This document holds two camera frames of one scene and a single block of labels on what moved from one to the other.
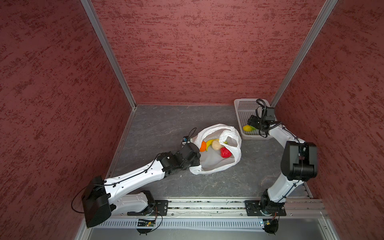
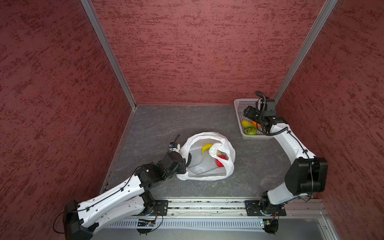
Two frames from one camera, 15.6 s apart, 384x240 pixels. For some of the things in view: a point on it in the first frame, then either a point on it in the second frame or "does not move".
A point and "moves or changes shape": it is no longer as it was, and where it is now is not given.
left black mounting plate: x=158 y=208 does not move
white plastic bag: x=212 y=159 moves or changes shape
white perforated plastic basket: x=245 y=108 does not move
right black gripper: x=251 y=121 → x=249 y=112
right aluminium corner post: x=303 y=51 does not move
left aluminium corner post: x=107 y=45 does not move
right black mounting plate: x=255 y=207 does not move
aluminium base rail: x=291 y=208 does not move
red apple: x=225 y=153 → x=218 y=163
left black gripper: x=196 y=162 → x=182 y=169
